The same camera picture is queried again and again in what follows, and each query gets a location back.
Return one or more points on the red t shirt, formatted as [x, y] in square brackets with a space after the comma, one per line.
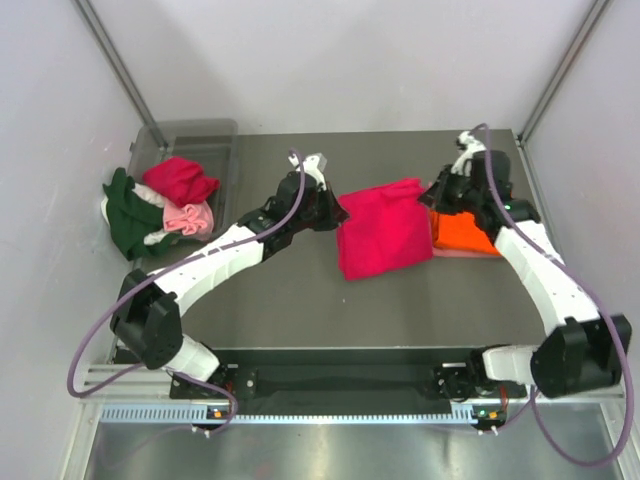
[181, 181]

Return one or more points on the light pink t shirt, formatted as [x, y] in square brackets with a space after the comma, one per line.
[190, 220]

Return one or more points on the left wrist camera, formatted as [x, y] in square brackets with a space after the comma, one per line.
[313, 165]

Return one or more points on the magenta t shirt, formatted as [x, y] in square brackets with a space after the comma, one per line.
[388, 229]

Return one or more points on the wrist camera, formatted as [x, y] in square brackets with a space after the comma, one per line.
[467, 145]
[313, 165]

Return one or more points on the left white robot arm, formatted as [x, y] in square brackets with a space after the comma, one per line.
[148, 314]

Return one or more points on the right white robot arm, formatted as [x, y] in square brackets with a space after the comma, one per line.
[578, 353]

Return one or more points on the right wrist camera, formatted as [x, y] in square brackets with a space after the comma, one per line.
[467, 145]

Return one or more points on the grey plastic bin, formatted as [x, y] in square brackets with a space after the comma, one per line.
[211, 143]

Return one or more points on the white t shirt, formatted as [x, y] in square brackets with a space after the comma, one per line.
[150, 196]

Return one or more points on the aluminium frame post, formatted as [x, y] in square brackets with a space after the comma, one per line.
[578, 41]
[91, 18]

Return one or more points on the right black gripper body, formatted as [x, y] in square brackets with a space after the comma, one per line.
[459, 194]

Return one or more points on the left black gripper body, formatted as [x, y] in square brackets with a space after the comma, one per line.
[319, 214]

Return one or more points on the dark green t shirt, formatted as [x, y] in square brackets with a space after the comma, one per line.
[131, 219]

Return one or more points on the slotted grey cable duct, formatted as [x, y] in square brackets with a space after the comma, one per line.
[209, 415]

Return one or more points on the left aluminium frame post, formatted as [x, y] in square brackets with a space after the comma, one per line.
[91, 18]

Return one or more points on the right aluminium frame post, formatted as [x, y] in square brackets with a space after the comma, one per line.
[578, 41]

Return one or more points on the salmon pink t shirt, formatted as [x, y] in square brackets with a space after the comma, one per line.
[448, 253]

